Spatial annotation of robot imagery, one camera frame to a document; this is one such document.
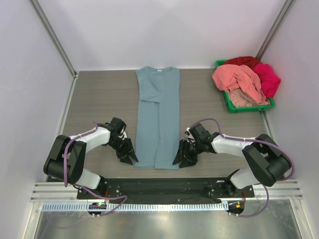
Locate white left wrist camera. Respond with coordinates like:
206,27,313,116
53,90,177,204
120,131,128,140

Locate dark red t shirt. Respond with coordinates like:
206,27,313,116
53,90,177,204
223,56,261,70

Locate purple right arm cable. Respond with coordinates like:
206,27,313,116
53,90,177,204
187,118,296,218

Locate green plastic bin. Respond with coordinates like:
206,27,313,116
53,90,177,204
212,60,275,113

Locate beige t shirt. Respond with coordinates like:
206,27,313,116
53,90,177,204
228,89,270,108

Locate light blue t shirt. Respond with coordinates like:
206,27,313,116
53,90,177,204
135,66,180,170

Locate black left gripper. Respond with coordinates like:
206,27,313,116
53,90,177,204
108,137,138,165

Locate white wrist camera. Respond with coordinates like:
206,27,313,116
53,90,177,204
185,127,194,140
120,131,128,140

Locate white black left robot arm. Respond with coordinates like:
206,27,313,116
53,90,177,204
43,118,139,199

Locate aluminium frame post left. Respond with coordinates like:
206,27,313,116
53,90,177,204
29,0,77,79

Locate aluminium front rail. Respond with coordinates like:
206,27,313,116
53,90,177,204
30,179,303,202

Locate salmon pink t shirt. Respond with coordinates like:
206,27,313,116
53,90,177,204
212,64,267,104

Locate aluminium frame post right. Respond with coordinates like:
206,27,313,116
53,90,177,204
256,0,296,60

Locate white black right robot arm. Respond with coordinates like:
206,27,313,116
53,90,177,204
173,123,293,197

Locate aluminium frame post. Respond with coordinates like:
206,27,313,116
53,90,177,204
29,0,77,79
256,0,296,60

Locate slotted white cable duct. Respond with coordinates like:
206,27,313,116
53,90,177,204
41,201,228,213

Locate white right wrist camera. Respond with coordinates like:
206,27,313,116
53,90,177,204
185,127,194,140

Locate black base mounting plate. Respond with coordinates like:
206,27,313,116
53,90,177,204
76,177,255,203

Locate magenta t shirt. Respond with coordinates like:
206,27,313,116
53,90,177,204
253,63,281,98

